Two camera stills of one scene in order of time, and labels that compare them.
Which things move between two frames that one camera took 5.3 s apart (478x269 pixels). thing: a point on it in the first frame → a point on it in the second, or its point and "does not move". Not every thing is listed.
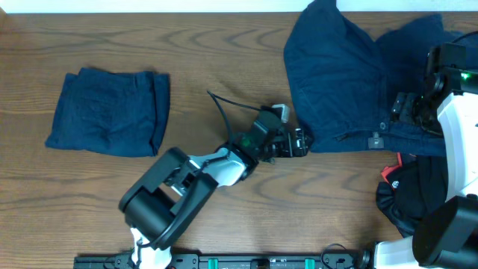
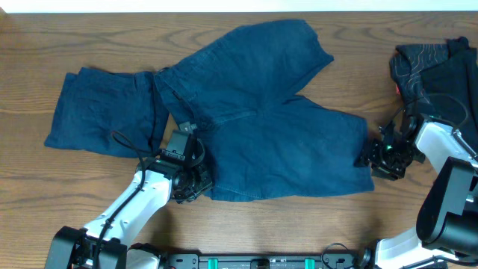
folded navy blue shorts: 116,113 does not move
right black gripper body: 413,110 → 391,161
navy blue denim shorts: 344,83 → 234,93
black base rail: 281,260 does not move
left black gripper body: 284,148 → 200,181
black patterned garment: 417,185 → 439,81
